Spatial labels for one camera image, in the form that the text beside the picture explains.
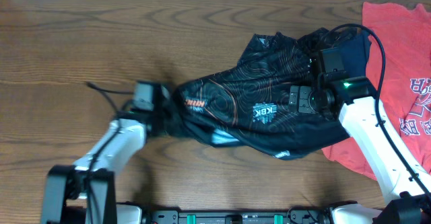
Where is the black patterned sports jersey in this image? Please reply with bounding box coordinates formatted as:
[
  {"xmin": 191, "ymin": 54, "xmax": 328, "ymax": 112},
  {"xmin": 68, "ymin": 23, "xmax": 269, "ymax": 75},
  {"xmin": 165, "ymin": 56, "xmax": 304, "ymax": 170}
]
[{"xmin": 164, "ymin": 28, "xmax": 349, "ymax": 160}]

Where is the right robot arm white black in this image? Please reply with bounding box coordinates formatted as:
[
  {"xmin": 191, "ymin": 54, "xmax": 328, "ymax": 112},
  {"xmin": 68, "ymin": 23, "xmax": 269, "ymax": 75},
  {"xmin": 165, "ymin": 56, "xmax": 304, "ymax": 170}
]
[{"xmin": 289, "ymin": 77, "xmax": 430, "ymax": 223}]

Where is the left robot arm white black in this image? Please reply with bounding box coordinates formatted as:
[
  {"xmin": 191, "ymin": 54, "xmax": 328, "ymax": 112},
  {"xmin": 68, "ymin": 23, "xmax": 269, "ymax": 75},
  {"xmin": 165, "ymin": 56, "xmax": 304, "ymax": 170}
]
[{"xmin": 40, "ymin": 93, "xmax": 170, "ymax": 223}]

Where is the navy blue garment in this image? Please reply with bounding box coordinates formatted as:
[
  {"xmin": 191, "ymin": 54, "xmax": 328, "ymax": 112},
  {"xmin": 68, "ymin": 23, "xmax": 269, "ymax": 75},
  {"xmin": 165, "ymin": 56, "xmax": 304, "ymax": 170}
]
[{"xmin": 337, "ymin": 29, "xmax": 371, "ymax": 77}]

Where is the red printed t-shirt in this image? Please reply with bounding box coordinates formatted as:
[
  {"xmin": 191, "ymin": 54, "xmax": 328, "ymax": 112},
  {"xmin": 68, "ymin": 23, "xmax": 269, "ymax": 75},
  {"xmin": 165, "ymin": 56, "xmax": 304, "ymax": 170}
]
[{"xmin": 321, "ymin": 1, "xmax": 431, "ymax": 181}]

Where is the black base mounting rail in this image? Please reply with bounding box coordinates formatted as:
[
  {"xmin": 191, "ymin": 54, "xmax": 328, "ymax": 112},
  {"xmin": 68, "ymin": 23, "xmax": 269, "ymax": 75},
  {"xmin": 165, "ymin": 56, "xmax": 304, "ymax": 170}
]
[{"xmin": 117, "ymin": 207, "xmax": 334, "ymax": 224}]

